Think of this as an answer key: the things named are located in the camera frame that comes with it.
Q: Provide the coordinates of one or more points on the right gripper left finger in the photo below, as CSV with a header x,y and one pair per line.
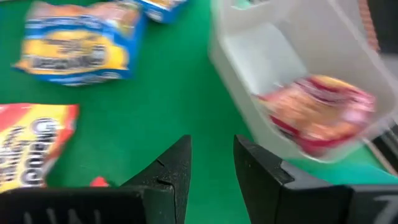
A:
x,y
161,186

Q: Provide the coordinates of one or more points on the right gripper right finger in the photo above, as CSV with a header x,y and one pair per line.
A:
x,y
264,193

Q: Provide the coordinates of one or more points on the orange Maruchan noodle packet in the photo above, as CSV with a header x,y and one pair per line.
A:
x,y
28,140
99,183

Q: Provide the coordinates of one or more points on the red Maruchan noodle packet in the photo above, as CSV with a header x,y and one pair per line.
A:
x,y
317,115

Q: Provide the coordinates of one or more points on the blue Maruchan noodle packet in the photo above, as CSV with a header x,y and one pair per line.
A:
x,y
161,11
77,49

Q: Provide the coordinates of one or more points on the small white plastic bin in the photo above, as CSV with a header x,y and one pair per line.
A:
x,y
264,56

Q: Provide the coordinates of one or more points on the black hazard-striped floor mat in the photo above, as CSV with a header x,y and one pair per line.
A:
x,y
385,25

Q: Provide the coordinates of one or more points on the black aluminium table frame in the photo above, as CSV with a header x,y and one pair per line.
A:
x,y
388,140

